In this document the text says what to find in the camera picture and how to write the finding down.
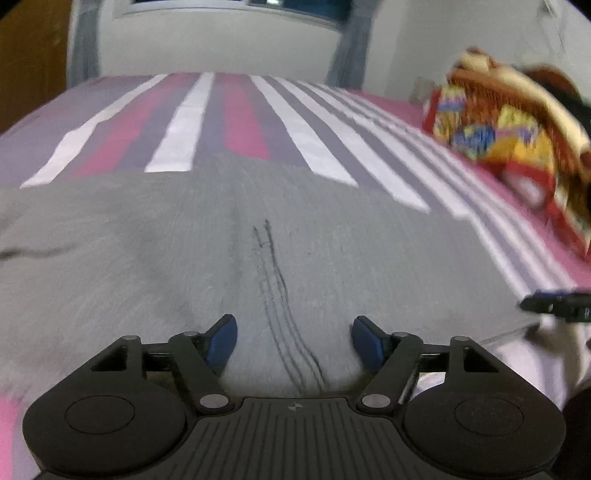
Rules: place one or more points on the grey curtain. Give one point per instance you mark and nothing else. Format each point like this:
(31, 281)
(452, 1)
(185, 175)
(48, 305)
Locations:
(353, 46)
(85, 41)

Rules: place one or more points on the sliding glass window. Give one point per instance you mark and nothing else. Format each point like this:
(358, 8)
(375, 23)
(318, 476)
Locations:
(231, 7)

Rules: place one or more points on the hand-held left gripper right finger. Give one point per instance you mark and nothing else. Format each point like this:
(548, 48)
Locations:
(369, 344)

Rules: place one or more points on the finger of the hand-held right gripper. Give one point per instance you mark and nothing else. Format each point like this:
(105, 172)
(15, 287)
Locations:
(558, 304)

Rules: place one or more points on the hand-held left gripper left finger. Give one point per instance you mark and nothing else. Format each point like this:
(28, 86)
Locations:
(221, 344)

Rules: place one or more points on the brown wooden door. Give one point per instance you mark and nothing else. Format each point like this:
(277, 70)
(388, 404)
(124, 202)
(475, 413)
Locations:
(32, 55)

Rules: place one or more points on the black clothing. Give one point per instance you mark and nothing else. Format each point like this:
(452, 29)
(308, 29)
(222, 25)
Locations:
(570, 99)

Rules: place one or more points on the bed with striped sheet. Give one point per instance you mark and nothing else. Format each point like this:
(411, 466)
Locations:
(184, 120)

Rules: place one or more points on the grey pants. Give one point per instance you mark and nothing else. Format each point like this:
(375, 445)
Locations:
(161, 258)

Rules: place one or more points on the cream printed blanket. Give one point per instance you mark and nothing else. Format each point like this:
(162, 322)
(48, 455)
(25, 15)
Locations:
(521, 83)

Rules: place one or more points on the colourful printed blanket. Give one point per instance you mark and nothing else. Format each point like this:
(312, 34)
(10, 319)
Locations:
(489, 129)

